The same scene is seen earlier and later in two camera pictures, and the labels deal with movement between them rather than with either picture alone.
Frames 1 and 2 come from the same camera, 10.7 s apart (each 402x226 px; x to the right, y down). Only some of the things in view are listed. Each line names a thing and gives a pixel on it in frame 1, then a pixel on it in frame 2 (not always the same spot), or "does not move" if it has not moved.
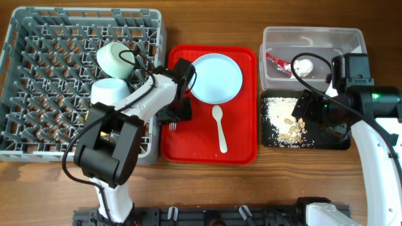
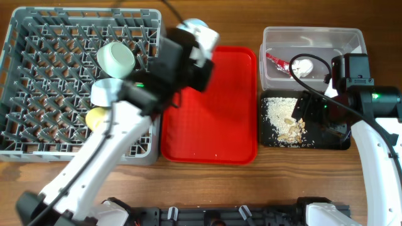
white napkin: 303,67 does not move
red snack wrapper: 284,66 does not move
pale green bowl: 110,63 does not move
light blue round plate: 218,78 -> 195,21
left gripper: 166,117 -> 205,73
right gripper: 306,107 does not move
